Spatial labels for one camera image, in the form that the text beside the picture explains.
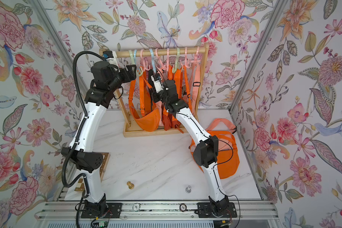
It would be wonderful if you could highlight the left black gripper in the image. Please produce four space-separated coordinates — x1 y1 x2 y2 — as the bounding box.
105 64 135 95

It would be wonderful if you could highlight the pink sling bag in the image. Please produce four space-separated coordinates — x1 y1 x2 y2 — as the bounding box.
206 118 237 151

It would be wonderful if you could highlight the orange sling bag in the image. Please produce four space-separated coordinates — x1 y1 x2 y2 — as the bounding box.
128 71 161 132
189 130 240 180

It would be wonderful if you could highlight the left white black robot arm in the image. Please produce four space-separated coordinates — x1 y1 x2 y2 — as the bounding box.
61 50 136 218

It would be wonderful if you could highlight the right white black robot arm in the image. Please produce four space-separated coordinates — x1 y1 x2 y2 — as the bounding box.
151 80 236 218

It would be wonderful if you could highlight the rust orange bag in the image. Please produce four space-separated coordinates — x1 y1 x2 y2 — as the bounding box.
161 109 184 134

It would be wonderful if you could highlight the far right pink bag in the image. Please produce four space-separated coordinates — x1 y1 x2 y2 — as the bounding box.
191 61 200 114

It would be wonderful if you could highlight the wooden clothes rack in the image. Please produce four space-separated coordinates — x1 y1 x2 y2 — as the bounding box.
113 44 210 137

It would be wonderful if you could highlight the silver chess piece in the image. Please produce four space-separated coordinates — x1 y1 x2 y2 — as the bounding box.
185 186 192 193

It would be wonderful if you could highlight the gold chess piece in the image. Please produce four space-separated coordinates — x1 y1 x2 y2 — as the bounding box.
126 181 135 189

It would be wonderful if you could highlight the wooden chessboard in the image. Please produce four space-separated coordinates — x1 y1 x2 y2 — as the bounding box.
74 152 111 193

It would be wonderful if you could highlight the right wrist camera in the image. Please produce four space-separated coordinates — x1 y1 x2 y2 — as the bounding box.
151 73 163 93

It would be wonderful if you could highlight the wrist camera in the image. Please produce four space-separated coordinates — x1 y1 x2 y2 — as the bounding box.
151 73 163 93
103 50 120 72

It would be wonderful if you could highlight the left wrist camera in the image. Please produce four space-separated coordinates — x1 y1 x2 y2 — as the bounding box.
103 50 120 72

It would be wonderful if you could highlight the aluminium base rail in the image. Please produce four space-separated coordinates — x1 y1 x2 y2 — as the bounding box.
35 200 279 222

